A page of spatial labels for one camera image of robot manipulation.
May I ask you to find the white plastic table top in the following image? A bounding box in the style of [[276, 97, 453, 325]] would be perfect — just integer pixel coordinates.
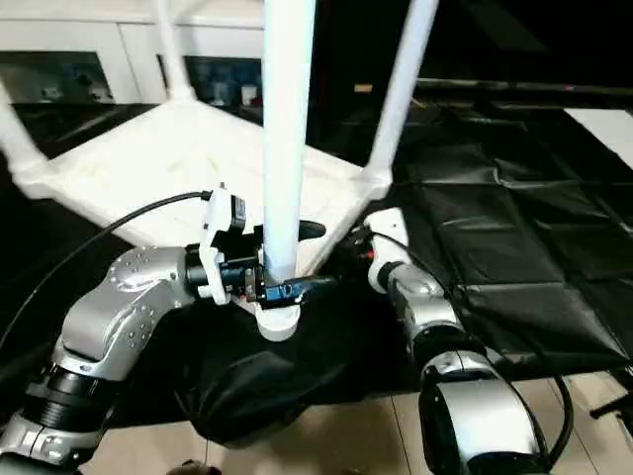
[[9, 88, 393, 343]]

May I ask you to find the black plastic mat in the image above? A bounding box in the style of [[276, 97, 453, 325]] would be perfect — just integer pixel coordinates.
[[0, 93, 633, 446]]

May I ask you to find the white cabinet with glass doors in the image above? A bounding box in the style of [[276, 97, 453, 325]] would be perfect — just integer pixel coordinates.
[[0, 0, 267, 108]]

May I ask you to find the black metal stand foot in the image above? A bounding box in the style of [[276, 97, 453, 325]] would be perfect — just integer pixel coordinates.
[[589, 394, 633, 421]]

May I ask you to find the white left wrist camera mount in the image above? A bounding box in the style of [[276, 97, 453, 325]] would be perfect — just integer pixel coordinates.
[[196, 181, 249, 305]]

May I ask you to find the black metal rail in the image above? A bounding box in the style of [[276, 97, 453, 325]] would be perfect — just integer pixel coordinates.
[[416, 76, 633, 99]]

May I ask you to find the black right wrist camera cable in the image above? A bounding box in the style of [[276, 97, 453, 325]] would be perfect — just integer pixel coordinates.
[[370, 229, 576, 467]]

